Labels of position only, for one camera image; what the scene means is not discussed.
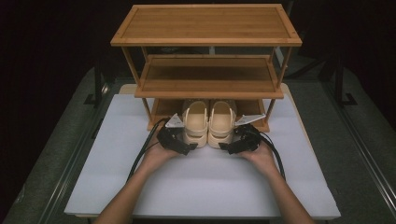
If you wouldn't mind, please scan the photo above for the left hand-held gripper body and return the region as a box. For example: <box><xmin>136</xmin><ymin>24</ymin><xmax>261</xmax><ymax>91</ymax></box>
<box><xmin>156</xmin><ymin>112</ymin><xmax>186</xmax><ymax>152</ymax></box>

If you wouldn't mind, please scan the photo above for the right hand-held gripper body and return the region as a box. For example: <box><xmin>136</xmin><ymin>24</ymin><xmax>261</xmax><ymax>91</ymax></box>
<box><xmin>233</xmin><ymin>113</ymin><xmax>268</xmax><ymax>152</ymax></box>

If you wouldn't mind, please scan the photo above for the beige clog shoe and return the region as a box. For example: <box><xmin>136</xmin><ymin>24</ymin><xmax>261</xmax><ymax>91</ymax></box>
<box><xmin>181</xmin><ymin>100</ymin><xmax>209</xmax><ymax>149</ymax></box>
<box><xmin>207</xmin><ymin>100</ymin><xmax>238</xmax><ymax>149</ymax></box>

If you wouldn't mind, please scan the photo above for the wooden shoe rack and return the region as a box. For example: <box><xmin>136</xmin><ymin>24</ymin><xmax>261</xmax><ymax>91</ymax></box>
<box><xmin>109</xmin><ymin>3</ymin><xmax>304</xmax><ymax>133</ymax></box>

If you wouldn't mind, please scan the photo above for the person's left hand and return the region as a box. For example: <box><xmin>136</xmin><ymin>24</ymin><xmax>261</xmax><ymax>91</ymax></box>
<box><xmin>141</xmin><ymin>141</ymin><xmax>180</xmax><ymax>172</ymax></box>

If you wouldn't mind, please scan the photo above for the person's right hand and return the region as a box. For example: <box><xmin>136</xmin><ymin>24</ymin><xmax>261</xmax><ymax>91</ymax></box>
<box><xmin>237</xmin><ymin>141</ymin><xmax>280</xmax><ymax>175</ymax></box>

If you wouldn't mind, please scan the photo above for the dark metal stand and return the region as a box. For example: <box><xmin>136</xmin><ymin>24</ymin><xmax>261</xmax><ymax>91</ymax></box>
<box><xmin>333</xmin><ymin>57</ymin><xmax>359</xmax><ymax>109</ymax></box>
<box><xmin>83</xmin><ymin>57</ymin><xmax>110</xmax><ymax>109</ymax></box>

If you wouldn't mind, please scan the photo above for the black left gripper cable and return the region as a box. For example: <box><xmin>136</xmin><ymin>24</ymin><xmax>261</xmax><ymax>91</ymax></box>
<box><xmin>126</xmin><ymin>117</ymin><xmax>170</xmax><ymax>183</ymax></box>

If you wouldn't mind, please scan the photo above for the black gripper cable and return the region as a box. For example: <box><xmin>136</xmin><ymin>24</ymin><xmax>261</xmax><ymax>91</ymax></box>
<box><xmin>126</xmin><ymin>117</ymin><xmax>170</xmax><ymax>183</ymax></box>
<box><xmin>259</xmin><ymin>131</ymin><xmax>287</xmax><ymax>182</ymax></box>

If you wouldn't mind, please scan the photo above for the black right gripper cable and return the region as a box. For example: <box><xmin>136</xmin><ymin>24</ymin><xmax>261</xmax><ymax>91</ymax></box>
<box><xmin>259</xmin><ymin>131</ymin><xmax>287</xmax><ymax>182</ymax></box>

